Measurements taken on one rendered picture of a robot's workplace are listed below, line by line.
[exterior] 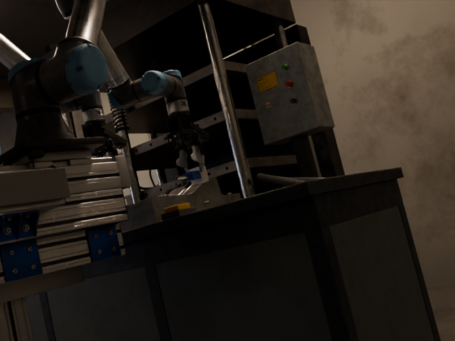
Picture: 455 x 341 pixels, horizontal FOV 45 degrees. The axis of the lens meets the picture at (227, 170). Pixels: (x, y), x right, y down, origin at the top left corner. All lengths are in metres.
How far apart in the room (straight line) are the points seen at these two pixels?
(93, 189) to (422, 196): 2.94
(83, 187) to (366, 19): 3.15
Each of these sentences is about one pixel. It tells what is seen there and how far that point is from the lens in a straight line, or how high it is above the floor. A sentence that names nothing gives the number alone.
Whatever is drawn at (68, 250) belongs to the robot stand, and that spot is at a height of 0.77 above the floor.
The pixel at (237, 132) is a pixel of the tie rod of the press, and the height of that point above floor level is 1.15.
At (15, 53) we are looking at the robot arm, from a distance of 1.99.
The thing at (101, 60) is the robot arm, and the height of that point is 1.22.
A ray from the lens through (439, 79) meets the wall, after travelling 3.99.
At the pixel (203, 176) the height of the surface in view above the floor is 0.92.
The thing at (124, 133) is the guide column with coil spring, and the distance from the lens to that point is 3.08.
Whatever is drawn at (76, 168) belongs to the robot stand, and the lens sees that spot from 1.46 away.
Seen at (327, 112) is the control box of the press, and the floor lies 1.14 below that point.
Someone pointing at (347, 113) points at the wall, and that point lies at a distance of 4.29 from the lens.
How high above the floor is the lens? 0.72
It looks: 6 degrees up
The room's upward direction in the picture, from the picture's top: 13 degrees counter-clockwise
